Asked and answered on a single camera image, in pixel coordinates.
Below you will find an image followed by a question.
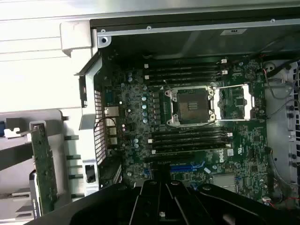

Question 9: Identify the silver chipset heatsink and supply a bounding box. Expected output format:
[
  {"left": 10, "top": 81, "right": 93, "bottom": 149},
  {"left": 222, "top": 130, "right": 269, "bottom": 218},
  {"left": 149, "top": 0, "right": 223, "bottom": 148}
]
[{"left": 212, "top": 174, "right": 236, "bottom": 192}]

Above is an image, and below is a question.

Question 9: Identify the green Dell motherboard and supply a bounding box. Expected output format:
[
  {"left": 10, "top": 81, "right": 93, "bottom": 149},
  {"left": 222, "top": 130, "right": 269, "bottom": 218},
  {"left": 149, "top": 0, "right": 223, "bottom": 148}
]
[{"left": 103, "top": 56, "right": 270, "bottom": 204}]

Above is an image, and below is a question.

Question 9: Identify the grey parts rack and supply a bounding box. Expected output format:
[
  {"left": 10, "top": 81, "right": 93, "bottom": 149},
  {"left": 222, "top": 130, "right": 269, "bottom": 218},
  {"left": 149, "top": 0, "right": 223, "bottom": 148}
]
[{"left": 0, "top": 109, "right": 83, "bottom": 225}]

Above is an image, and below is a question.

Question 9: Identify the silver socket cover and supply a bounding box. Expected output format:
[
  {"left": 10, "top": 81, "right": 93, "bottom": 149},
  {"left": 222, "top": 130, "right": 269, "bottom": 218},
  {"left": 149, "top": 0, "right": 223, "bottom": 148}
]
[{"left": 214, "top": 84, "right": 255, "bottom": 121}]

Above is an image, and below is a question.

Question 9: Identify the black and silver PC case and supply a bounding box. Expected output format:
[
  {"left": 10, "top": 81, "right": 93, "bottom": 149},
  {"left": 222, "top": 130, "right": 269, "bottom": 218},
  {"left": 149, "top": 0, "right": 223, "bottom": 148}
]
[{"left": 60, "top": 17, "right": 300, "bottom": 218}]

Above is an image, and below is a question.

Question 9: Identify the CPU socket with metal frame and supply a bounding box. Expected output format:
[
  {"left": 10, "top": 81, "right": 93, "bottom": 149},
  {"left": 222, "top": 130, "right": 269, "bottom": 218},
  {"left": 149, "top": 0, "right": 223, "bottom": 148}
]
[{"left": 165, "top": 85, "right": 216, "bottom": 126}]

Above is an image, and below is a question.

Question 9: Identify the thin grey wire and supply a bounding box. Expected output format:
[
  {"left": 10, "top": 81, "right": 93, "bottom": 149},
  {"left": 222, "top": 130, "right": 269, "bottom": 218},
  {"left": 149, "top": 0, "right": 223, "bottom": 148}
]
[{"left": 266, "top": 77, "right": 296, "bottom": 118}]

